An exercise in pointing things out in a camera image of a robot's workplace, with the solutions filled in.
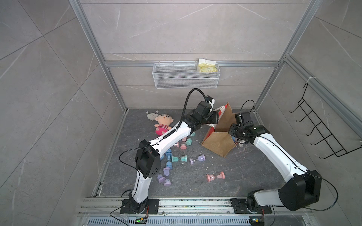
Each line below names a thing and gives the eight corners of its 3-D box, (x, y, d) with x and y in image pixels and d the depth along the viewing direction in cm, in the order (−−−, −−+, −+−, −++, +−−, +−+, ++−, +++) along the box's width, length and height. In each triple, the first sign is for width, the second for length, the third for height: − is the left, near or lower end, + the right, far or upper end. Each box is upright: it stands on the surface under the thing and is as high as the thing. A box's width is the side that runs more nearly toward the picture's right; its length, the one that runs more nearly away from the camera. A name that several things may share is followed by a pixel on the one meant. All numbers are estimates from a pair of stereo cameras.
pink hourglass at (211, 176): (207, 182, 84) (208, 180, 81) (205, 176, 86) (206, 173, 83) (224, 179, 85) (225, 177, 82) (222, 173, 87) (223, 170, 84)
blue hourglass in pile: (165, 169, 88) (165, 168, 86) (166, 150, 96) (165, 148, 95) (172, 169, 88) (172, 167, 86) (172, 149, 97) (172, 148, 95)
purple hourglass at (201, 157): (190, 166, 90) (191, 163, 87) (189, 160, 92) (189, 158, 89) (206, 161, 92) (206, 158, 89) (203, 156, 94) (204, 153, 91)
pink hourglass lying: (174, 149, 98) (174, 147, 96) (174, 143, 101) (174, 141, 99) (186, 149, 98) (186, 147, 96) (186, 143, 101) (186, 141, 99)
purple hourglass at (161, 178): (156, 181, 83) (155, 179, 81) (164, 167, 89) (163, 165, 86) (163, 184, 82) (162, 183, 80) (171, 170, 88) (170, 168, 85)
